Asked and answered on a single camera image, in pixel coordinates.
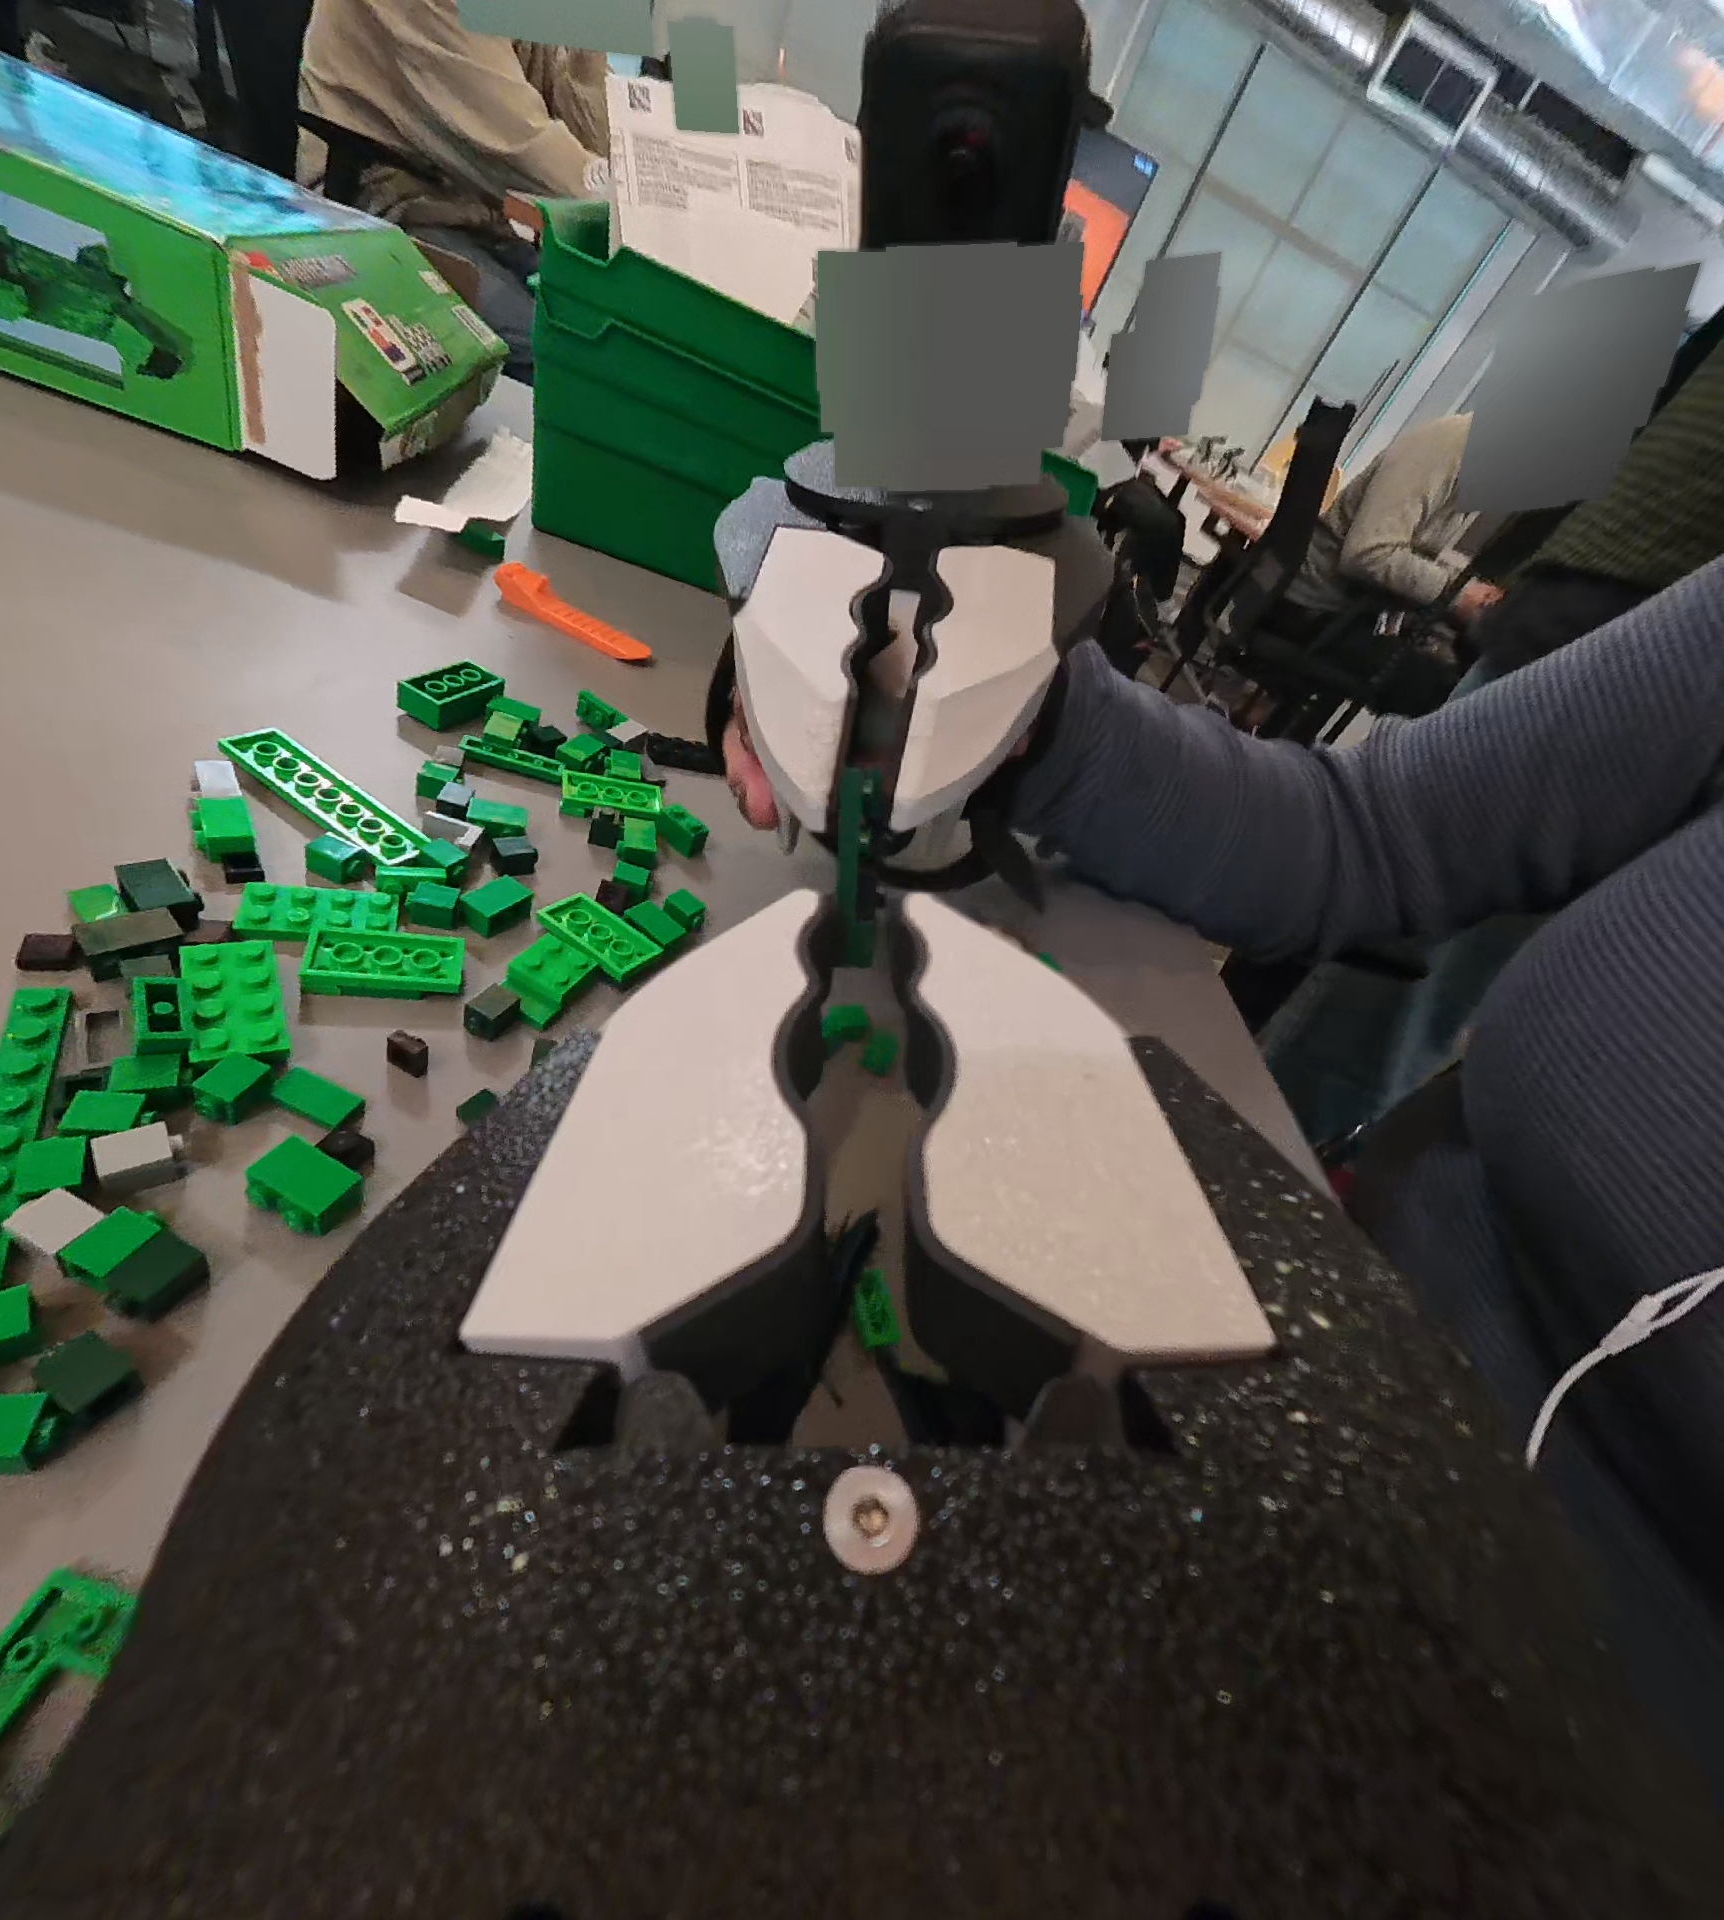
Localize green brick with three holes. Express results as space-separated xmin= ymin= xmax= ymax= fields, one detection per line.
xmin=395 ymin=661 xmax=507 ymax=735

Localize pile of green bricks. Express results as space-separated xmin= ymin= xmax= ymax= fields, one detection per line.
xmin=0 ymin=661 xmax=902 ymax=1914

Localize person's right forearm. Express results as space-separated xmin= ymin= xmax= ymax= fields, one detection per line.
xmin=1011 ymin=503 xmax=1724 ymax=971

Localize person's grey ribbed sweater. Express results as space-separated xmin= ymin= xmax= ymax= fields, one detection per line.
xmin=1342 ymin=840 xmax=1724 ymax=1920

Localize white paper scrap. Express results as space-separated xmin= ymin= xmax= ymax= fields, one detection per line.
xmin=394 ymin=435 xmax=537 ymax=531

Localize person's right hand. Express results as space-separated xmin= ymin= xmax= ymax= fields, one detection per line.
xmin=715 ymin=661 xmax=791 ymax=836

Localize long green plate with holes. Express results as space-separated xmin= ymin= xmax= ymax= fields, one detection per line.
xmin=219 ymin=727 xmax=431 ymax=865

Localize black office chair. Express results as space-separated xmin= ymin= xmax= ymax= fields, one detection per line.
xmin=1198 ymin=396 xmax=1365 ymax=744

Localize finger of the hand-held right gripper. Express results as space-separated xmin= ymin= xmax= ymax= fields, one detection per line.
xmin=730 ymin=524 xmax=885 ymax=860
xmin=876 ymin=536 xmax=1062 ymax=847

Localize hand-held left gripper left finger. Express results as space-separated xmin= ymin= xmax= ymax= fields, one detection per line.
xmin=455 ymin=888 xmax=843 ymax=1421

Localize orange brick separator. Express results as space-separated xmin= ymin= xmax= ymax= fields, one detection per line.
xmin=494 ymin=561 xmax=653 ymax=667

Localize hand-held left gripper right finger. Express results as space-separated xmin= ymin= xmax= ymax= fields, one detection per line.
xmin=883 ymin=892 xmax=1275 ymax=1429

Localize green plastic bin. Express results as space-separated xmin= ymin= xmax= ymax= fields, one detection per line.
xmin=531 ymin=194 xmax=1104 ymax=594

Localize grey desk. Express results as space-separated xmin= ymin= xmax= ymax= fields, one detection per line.
xmin=0 ymin=336 xmax=1330 ymax=1803

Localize thin white cord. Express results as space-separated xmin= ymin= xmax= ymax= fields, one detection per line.
xmin=1526 ymin=1184 xmax=1724 ymax=1473

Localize green cardboard toy box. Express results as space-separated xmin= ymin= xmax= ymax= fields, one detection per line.
xmin=0 ymin=30 xmax=512 ymax=482

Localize computer monitor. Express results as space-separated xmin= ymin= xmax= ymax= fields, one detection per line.
xmin=1064 ymin=127 xmax=1161 ymax=311

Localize white printed paper bags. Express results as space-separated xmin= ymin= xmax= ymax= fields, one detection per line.
xmin=604 ymin=82 xmax=863 ymax=325

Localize dark green brick assembly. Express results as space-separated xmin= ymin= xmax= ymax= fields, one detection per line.
xmin=828 ymin=763 xmax=885 ymax=971

